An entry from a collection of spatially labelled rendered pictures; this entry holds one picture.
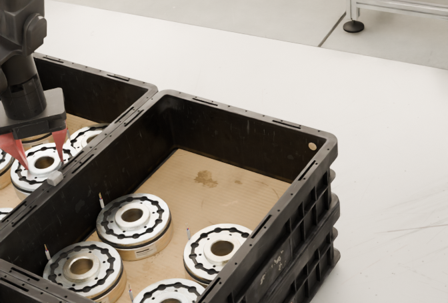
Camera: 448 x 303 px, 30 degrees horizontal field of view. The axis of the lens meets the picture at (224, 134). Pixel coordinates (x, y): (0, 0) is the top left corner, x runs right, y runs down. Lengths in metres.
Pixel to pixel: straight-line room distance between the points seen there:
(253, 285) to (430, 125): 0.62
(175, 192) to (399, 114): 0.51
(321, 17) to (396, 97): 1.73
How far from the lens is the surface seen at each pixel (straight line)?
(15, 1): 1.03
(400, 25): 3.24
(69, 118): 1.43
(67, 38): 1.94
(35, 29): 1.05
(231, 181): 1.23
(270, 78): 1.68
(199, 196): 1.21
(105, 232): 1.14
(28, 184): 1.21
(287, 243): 1.08
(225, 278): 0.95
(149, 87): 1.27
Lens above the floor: 1.61
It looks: 36 degrees down
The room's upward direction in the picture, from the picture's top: 8 degrees counter-clockwise
